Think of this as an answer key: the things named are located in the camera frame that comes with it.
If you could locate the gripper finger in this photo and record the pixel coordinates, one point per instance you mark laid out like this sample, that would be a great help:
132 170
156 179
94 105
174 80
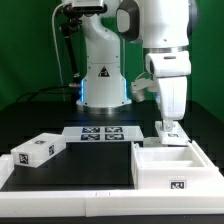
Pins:
167 125

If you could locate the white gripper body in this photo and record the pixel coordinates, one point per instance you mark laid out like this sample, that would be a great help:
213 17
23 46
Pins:
170 71

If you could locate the white cabinet body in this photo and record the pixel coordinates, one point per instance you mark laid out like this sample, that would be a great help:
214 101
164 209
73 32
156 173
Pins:
185 167

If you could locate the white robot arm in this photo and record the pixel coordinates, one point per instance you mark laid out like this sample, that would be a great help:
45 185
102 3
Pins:
161 26

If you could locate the white flat tag plate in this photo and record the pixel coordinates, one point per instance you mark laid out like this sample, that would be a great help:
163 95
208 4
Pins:
103 134

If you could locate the white closed box part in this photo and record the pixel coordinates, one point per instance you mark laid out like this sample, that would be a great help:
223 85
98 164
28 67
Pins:
38 150

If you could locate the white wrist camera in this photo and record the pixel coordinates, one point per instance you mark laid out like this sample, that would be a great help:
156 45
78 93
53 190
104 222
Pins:
139 85

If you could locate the white U-shaped frame fence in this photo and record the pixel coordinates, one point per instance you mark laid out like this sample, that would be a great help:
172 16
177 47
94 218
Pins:
106 202

